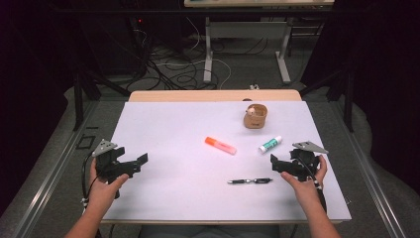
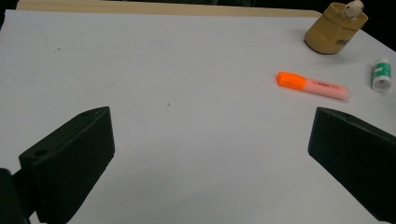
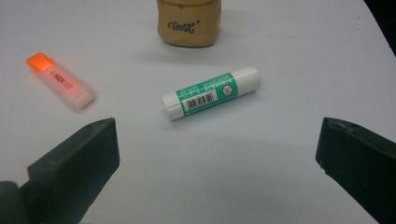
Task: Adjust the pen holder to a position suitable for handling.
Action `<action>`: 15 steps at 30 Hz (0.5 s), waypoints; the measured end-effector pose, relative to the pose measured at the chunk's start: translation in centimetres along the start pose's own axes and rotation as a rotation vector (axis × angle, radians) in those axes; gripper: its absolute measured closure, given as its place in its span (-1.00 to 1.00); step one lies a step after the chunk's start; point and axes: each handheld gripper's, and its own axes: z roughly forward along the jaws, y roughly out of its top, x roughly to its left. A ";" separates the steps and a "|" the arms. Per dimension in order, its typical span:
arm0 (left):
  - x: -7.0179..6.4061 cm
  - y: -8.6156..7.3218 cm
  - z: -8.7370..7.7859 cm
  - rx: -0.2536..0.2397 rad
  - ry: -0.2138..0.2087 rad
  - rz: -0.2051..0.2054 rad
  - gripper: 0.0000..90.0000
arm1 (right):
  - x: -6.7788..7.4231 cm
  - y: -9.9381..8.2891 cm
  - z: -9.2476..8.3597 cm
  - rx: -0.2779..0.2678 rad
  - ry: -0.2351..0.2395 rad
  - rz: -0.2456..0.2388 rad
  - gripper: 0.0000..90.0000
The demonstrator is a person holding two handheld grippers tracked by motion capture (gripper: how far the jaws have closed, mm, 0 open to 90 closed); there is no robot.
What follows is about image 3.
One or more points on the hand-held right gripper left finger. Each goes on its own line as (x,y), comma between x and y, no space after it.
(74,168)

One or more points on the orange highlighter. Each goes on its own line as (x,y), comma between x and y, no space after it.
(62,81)

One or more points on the white and green glue stick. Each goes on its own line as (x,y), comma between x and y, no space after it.
(211,91)

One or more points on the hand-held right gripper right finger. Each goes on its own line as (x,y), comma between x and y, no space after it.
(361,155)

